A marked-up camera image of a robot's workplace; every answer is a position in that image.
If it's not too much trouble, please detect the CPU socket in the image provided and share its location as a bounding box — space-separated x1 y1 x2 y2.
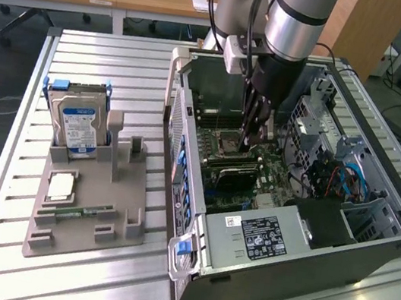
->
213 126 245 162

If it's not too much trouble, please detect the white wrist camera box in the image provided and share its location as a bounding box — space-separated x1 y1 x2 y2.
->
219 33 262 79

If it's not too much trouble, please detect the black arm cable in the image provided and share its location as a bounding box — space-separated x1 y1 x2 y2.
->
194 0 273 77

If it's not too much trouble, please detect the green RAM stick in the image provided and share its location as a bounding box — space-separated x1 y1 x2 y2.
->
37 197 114 226

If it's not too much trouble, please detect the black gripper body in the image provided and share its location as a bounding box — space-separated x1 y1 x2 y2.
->
245 49 309 112

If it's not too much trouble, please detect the blue case latch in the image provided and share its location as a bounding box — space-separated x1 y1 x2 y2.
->
174 240 192 259

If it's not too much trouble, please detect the grey power supply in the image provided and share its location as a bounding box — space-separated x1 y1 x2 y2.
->
196 191 318 286

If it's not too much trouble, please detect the metal socket cover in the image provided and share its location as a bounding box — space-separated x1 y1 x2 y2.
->
263 116 279 140

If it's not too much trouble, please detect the silver CPU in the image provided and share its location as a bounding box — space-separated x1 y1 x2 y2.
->
46 170 80 204

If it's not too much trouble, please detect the black graphics card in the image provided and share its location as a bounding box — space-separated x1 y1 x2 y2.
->
201 157 263 200

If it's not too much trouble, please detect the green motherboard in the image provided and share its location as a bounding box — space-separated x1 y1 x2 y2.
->
174 93 314 230

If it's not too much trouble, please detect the silver chipset heatsink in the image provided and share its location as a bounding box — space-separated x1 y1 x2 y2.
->
254 194 274 209

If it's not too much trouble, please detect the black open PC case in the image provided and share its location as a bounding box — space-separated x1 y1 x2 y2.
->
130 30 401 300

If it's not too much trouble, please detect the thin black cable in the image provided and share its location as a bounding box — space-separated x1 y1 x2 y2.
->
311 41 338 64

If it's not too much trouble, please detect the grey parts rack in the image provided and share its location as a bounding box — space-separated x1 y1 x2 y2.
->
20 98 166 278

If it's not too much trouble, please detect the white box with red dot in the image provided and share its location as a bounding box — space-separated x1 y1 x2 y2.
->
376 43 401 82

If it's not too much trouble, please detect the silver metal drive cage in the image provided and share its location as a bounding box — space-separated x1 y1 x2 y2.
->
286 92 350 165

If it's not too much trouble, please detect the blue wire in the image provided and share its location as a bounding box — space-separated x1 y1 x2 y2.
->
340 161 373 204
333 164 355 201

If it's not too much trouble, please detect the grey metal disk bay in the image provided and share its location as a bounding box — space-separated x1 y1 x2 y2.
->
335 191 401 250

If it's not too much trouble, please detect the red wire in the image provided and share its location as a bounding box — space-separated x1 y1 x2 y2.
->
321 166 337 198

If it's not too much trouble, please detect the hard disk with blue bracket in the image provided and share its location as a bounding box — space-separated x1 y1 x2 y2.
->
30 69 119 166

